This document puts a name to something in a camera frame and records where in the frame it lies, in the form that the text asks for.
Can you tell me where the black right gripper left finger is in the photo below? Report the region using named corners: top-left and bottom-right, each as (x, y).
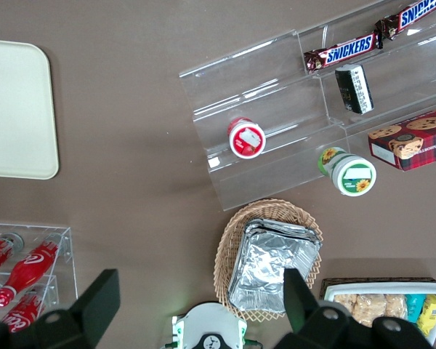
top-left (0, 268), bottom-right (121, 349)

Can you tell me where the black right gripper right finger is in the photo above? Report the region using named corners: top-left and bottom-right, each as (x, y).
top-left (274, 268), bottom-right (434, 349)

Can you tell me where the white rectangular snack tray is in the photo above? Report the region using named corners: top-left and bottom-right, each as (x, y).
top-left (323, 283), bottom-right (436, 346)

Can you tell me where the light wicker basket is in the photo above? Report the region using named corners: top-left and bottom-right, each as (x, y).
top-left (213, 198), bottom-right (324, 322)

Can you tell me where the beige plastic serving tray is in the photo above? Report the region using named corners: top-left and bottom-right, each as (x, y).
top-left (0, 39), bottom-right (60, 180)

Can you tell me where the rice cracker pack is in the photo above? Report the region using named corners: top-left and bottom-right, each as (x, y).
top-left (384, 293), bottom-right (408, 321)
top-left (333, 293), bottom-right (360, 318)
top-left (355, 293), bottom-right (388, 328)

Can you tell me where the clear acrylic bottle rack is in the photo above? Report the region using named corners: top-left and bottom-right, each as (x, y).
top-left (0, 221), bottom-right (79, 323)

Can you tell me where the stack of foil containers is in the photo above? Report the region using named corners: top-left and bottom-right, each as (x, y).
top-left (227, 218), bottom-right (323, 314)

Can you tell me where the teal snack packet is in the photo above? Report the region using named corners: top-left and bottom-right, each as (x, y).
top-left (405, 293), bottom-right (428, 324)

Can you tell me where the yellow snack packet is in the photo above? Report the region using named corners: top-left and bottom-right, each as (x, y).
top-left (416, 294), bottom-right (436, 337)

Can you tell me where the green sunflower yogurt cup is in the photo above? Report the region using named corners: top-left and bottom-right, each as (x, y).
top-left (316, 146), bottom-right (378, 196)

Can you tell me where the red strawberry yogurt cup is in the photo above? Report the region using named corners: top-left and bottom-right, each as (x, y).
top-left (227, 116), bottom-right (267, 160)

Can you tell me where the red tartan cookie box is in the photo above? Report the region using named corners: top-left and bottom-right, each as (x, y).
top-left (367, 105), bottom-right (436, 172)

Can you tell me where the black carton with white label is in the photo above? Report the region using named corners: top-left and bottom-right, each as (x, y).
top-left (334, 64), bottom-right (374, 116)

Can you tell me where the clear acrylic stepped display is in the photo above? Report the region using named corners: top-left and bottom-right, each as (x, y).
top-left (178, 0), bottom-right (436, 212)

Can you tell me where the Snickers chocolate bar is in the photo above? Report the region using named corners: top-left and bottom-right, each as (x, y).
top-left (303, 31), bottom-right (384, 75)
top-left (374, 0), bottom-right (436, 41)

